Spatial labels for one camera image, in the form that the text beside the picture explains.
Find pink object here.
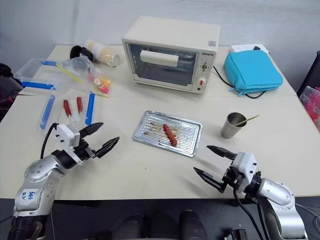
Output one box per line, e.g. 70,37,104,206
298,85,320,126

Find clear plastic bag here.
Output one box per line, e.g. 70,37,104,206
59,55,113,99

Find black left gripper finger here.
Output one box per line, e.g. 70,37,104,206
79,122,104,139
94,136,121,159

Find silver baking tray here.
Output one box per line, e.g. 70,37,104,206
132,110,204,159

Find clear box lid blue clips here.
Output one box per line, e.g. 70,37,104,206
36,90,97,131

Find cream toaster oven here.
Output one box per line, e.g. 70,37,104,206
121,15,221,96

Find black device under table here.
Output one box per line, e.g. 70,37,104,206
224,228,251,240

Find dark equipment beside table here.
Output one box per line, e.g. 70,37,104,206
0,62,25,121

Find colourful toy food pieces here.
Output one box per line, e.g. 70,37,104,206
87,74,112,95

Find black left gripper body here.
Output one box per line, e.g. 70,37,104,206
71,139,98,165

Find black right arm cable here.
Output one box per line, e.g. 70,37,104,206
232,188,270,240

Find clear plastic box blue clips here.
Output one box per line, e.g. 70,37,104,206
13,57,66,91

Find black oven power cord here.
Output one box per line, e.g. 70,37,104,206
212,64,266,100

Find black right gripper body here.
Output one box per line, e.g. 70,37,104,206
221,167,248,195

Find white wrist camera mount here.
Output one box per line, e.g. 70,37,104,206
55,123,82,151
230,151,258,191

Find wooden stick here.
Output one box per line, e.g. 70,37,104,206
234,114,261,127

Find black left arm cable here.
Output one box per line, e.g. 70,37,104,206
40,122,60,160

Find metal cup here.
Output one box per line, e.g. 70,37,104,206
220,112,247,139

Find teal fabric pouch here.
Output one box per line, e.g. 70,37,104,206
222,49,284,98

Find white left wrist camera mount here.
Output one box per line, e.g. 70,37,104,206
55,123,82,151

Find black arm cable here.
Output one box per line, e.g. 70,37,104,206
232,188,270,240
40,122,60,160

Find clear plastic jar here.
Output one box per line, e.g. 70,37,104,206
83,39,122,68

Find white power strip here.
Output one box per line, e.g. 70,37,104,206
229,43,270,55

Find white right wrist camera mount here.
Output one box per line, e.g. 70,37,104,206
230,151,258,191

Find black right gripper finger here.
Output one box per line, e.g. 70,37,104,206
193,167,228,194
206,145,236,161

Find black object beside table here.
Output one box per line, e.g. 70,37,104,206
296,50,320,97

